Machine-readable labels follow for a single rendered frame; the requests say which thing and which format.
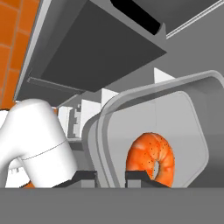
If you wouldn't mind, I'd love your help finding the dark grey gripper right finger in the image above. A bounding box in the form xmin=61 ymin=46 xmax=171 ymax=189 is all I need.
xmin=124 ymin=170 xmax=171 ymax=189

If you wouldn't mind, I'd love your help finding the grey meat container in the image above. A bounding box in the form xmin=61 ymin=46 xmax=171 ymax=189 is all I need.
xmin=80 ymin=69 xmax=224 ymax=189

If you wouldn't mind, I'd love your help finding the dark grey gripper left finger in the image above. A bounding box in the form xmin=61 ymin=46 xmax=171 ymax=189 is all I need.
xmin=52 ymin=170 xmax=98 ymax=189

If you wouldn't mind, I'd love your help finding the orange shrimp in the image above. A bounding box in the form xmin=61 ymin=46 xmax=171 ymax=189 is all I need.
xmin=125 ymin=132 xmax=176 ymax=188

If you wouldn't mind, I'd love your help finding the grey fridge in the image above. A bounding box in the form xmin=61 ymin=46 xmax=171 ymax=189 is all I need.
xmin=12 ymin=0 xmax=224 ymax=189

